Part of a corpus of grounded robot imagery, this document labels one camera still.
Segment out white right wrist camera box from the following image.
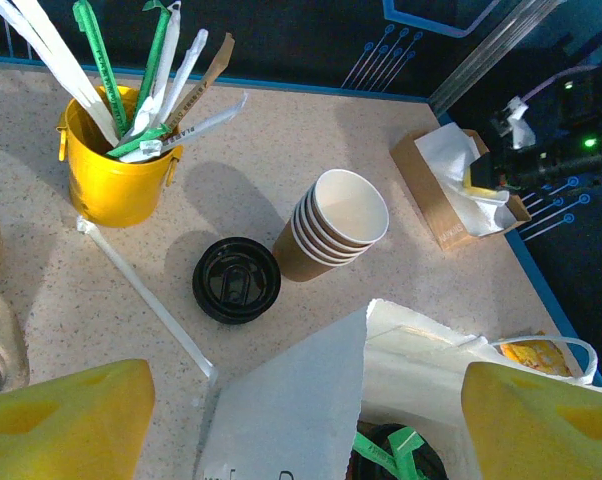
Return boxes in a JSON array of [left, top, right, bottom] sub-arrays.
[[490, 93, 538, 151]]

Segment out green straw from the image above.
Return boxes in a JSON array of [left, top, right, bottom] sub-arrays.
[[105, 123, 173, 159], [130, 0, 175, 119], [386, 426, 425, 479], [353, 430, 400, 465], [72, 0, 130, 136]]

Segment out white printed paper bag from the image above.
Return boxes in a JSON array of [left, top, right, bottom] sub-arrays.
[[195, 298, 600, 480]]

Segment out brown wrapped straw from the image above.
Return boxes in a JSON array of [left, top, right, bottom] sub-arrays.
[[160, 32, 236, 136]]

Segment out clear straw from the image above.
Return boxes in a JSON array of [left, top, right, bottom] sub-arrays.
[[75, 215, 218, 387]]

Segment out yellow metal bucket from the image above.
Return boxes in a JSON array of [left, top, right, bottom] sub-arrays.
[[55, 84, 185, 229]]

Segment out brown cardboard napkin box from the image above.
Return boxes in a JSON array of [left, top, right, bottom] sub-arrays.
[[389, 128, 532, 252]]

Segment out aluminium frame post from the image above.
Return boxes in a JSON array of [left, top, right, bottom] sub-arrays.
[[428, 0, 570, 114]]

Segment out yellow snack packet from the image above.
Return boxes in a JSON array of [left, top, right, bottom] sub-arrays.
[[498, 338, 575, 379]]

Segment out white paper napkins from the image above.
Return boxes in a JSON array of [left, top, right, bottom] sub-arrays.
[[414, 123, 515, 236]]

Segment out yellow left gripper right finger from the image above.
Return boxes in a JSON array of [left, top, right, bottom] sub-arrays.
[[460, 360, 602, 480]]

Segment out stack of paper cups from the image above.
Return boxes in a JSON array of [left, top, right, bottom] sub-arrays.
[[271, 190, 367, 284]]

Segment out beige pulp cup carrier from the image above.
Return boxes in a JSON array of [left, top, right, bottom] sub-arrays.
[[0, 172, 31, 399]]

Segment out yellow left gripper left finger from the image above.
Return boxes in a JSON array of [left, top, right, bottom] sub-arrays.
[[0, 358, 156, 480]]

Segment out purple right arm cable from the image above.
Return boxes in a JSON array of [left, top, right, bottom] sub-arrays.
[[523, 63, 602, 104]]

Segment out brown paper cup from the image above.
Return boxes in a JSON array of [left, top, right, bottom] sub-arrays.
[[308, 174, 385, 253], [302, 179, 379, 258], [313, 168, 391, 247], [296, 185, 373, 264]]

